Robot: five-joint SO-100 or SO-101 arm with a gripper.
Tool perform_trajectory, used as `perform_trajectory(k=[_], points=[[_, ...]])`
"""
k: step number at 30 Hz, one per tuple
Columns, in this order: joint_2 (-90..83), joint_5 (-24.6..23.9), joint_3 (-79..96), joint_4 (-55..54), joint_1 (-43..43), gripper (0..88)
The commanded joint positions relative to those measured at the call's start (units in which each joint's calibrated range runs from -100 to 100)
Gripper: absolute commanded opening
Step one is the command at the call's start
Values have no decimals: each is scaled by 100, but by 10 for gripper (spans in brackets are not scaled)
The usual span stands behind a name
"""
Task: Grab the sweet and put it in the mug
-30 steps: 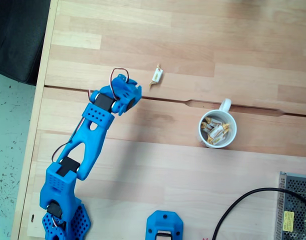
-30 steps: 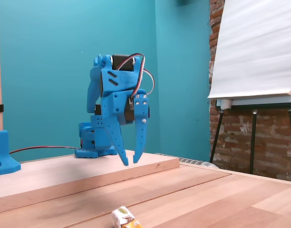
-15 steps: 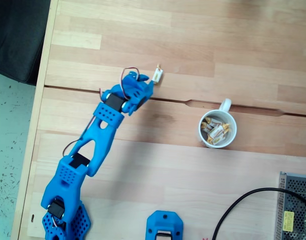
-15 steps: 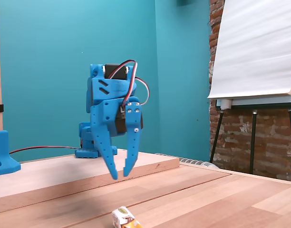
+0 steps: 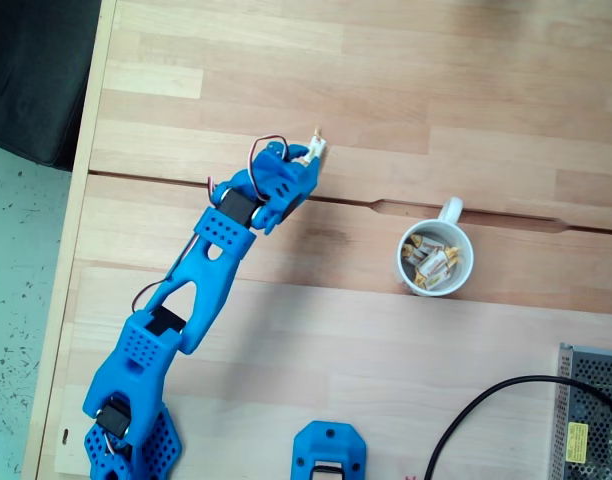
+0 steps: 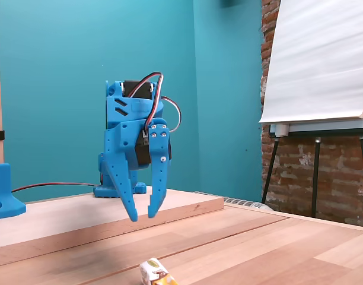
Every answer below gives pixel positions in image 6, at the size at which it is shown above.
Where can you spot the white radiator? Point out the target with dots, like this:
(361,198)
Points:
(243,202)

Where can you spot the white flip chart pad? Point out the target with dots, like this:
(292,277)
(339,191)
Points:
(315,59)

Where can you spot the blue printed pole mount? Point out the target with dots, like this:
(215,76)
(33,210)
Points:
(2,190)

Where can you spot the raised wooden board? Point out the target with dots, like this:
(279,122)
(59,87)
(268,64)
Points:
(66,216)

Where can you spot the white orange sweet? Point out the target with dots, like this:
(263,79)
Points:
(153,271)

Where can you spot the flip chart easel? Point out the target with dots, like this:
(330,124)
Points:
(315,166)

